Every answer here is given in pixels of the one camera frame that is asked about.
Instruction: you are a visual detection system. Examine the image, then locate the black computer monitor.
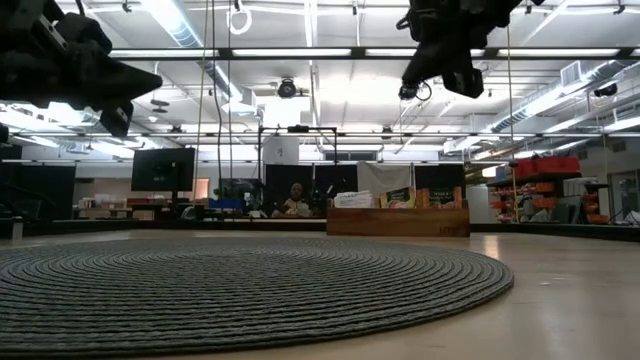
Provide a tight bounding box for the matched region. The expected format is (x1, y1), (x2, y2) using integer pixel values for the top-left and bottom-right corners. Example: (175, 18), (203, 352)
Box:
(130, 147), (196, 193)

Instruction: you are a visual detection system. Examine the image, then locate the white curtain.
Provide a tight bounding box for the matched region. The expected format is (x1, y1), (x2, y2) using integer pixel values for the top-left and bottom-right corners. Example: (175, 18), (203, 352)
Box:
(356, 161), (414, 194)

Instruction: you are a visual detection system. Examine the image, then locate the white paper sign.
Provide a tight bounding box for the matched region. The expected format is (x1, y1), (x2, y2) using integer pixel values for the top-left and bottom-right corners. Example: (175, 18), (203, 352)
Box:
(263, 137), (300, 165)

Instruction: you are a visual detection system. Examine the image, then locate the black ceiling camera with cable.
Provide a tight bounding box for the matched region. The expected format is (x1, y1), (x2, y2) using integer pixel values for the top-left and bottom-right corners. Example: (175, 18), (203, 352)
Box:
(398, 79), (433, 103)

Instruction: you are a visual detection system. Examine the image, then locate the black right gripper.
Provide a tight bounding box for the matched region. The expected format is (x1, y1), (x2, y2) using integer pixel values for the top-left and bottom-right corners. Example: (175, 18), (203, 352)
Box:
(397, 0), (524, 87)

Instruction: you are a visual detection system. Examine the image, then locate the round grey woven placemat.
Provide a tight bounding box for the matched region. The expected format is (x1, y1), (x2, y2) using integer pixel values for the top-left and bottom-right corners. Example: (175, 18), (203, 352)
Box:
(0, 238), (515, 357)

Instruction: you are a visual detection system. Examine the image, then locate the white barrel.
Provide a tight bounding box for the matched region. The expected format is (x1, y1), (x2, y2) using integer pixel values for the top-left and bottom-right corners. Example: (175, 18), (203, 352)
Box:
(467, 183), (492, 224)

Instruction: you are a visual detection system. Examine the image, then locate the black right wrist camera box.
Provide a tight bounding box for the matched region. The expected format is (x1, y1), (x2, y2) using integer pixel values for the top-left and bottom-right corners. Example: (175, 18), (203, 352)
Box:
(442, 67), (485, 100)

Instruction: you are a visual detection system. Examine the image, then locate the red storage bin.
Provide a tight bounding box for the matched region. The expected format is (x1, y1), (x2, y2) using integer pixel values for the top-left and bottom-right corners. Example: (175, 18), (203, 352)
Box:
(514, 158), (538, 178)
(534, 156), (581, 175)

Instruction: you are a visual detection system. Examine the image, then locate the person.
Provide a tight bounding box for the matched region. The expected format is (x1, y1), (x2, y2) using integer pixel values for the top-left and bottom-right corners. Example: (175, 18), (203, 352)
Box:
(277, 182), (316, 219)

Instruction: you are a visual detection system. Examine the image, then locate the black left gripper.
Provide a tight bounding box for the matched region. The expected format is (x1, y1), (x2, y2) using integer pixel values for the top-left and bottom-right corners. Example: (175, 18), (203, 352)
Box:
(0, 0), (164, 109)

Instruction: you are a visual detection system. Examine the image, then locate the metal shelf rack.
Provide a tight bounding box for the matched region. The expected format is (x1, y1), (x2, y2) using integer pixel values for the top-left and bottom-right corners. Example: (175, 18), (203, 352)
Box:
(487, 172), (611, 225)

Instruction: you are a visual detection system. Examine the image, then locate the black partition panel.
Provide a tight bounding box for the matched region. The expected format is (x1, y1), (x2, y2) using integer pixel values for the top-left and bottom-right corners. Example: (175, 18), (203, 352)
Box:
(414, 163), (467, 191)
(0, 144), (77, 221)

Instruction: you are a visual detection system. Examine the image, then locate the wooden tea organizer box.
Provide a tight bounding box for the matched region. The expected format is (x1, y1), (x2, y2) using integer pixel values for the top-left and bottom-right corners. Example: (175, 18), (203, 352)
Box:
(325, 198), (472, 238)

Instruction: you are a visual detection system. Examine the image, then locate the black metal station frame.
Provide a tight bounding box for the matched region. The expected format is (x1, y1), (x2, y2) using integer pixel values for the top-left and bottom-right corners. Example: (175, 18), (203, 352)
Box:
(257, 124), (339, 219)

